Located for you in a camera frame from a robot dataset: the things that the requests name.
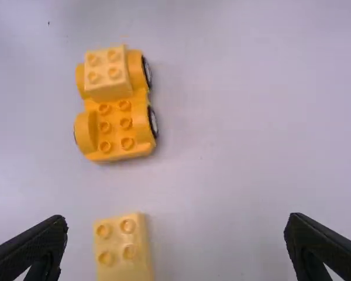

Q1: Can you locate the yellow toy car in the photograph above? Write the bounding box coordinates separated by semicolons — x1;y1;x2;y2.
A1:
73;44;160;164

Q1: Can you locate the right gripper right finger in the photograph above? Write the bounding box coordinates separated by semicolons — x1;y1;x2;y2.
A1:
283;212;351;281

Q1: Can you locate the pale yellow curved toy brick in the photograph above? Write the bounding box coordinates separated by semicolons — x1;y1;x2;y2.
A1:
92;211;154;281

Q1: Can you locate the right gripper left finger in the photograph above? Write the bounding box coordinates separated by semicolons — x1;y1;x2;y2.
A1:
0;214;69;281

